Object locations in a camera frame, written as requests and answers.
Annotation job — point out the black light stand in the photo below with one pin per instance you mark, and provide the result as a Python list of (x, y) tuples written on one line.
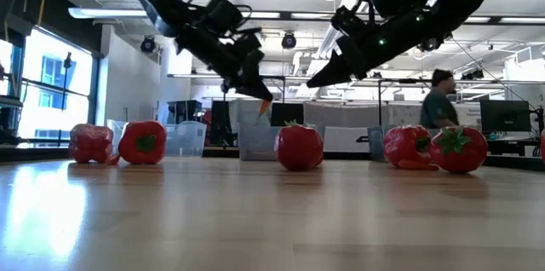
[(67, 62)]

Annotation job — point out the red tomato green calyx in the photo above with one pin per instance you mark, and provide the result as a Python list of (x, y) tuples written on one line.
[(298, 147), (459, 156)]

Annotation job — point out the white board panel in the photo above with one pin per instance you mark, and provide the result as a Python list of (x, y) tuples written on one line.
[(345, 139)]

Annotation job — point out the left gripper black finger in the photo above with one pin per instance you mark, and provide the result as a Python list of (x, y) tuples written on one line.
[(236, 87), (257, 88)]

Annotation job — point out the black metal workstation frame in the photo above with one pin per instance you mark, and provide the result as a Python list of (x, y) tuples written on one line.
[(380, 105)]

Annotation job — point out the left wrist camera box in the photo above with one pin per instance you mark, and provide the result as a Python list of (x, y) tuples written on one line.
[(219, 11)]

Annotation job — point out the black aluminium table frame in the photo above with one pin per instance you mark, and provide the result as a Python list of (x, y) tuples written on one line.
[(42, 154)]

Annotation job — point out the person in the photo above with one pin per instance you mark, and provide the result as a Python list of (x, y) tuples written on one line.
[(436, 107)]

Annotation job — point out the clear plastic bin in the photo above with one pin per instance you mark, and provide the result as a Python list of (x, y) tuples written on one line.
[(187, 139)]

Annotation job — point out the black computer monitor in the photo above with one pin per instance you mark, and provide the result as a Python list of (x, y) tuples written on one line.
[(221, 119), (287, 114), (505, 116)]

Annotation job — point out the black ceiling dome camera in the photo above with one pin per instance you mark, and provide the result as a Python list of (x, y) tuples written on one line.
[(288, 41)]

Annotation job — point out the grey fabric partition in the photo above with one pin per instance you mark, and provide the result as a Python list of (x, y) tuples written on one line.
[(353, 114)]

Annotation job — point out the crinkled red bell pepper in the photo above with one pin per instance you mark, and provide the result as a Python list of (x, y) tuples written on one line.
[(90, 143)]

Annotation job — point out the long ceiling light bar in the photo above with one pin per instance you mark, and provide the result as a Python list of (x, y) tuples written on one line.
[(264, 14), (106, 12)]

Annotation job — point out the yellow orange chili pepper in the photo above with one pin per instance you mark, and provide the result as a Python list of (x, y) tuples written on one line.
[(265, 107)]

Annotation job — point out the grey translucent plastic bin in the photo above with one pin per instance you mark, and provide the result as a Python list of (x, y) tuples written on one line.
[(255, 143), (376, 143)]

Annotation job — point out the red bell pepper green stem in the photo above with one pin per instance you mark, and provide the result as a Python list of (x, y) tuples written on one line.
[(142, 151)]

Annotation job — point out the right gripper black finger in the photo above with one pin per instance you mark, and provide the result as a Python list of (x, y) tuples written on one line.
[(334, 67), (340, 77)]

